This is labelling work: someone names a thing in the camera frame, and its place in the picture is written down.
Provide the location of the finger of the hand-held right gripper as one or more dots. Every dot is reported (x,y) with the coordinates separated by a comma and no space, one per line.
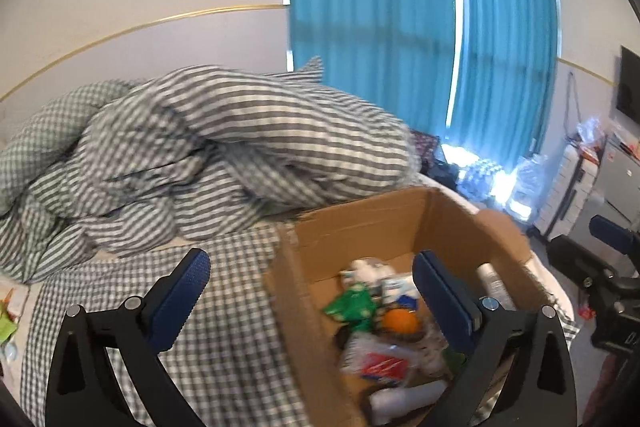
(575,259)
(612,232)

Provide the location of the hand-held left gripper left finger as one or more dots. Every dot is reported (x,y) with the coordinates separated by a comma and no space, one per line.
(185,292)

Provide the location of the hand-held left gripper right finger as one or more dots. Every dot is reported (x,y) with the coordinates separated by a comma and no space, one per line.
(445,302)

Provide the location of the white and blue tissue pack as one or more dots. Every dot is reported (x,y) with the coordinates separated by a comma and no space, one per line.
(400,288)

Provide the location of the orange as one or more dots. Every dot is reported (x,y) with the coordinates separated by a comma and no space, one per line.
(400,322)

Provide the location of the small white toy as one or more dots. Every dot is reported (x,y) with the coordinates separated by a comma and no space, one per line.
(361,269)

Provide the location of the small green packet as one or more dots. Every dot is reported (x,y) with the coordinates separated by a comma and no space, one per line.
(350,305)

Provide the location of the white plastic bottle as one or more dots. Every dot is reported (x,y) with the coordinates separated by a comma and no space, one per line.
(405,401)

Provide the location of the brown cardboard box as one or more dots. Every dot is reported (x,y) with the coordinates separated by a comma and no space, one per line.
(310,322)

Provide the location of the person's right forearm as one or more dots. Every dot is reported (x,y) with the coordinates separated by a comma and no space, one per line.
(612,392)

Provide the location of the white cabinet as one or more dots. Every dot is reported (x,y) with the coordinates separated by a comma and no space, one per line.
(617,177)

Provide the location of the grey checkered bed sheet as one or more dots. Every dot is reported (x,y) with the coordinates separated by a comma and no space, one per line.
(240,307)

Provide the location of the green and white medicine box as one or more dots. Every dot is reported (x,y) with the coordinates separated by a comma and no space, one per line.
(454,359)

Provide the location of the white suitcase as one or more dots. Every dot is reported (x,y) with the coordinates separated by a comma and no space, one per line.
(567,192)

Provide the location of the clear plastic bottle bundle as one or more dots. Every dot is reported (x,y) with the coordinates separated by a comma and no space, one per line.
(527,184)

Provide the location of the clear plastic bag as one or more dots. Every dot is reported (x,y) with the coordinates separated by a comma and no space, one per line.
(590,132)

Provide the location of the pack of water bottles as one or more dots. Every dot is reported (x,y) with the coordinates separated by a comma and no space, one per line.
(482,177)

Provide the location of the black bag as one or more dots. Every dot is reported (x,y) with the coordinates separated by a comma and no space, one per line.
(445,169)

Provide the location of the grey checkered duvet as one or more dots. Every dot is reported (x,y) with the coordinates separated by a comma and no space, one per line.
(200,147)

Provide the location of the patterned dark bag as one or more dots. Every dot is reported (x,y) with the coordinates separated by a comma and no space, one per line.
(425,146)

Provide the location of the green snack packet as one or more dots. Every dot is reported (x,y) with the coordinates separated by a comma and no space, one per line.
(6,326)

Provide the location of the narrow blue curtain panel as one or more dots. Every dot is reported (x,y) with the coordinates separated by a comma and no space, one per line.
(505,42)

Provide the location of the wide blue curtain panel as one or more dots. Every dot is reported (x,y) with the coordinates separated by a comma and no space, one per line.
(370,17)

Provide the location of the black wall television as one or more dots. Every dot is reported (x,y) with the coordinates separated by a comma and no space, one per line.
(630,82)

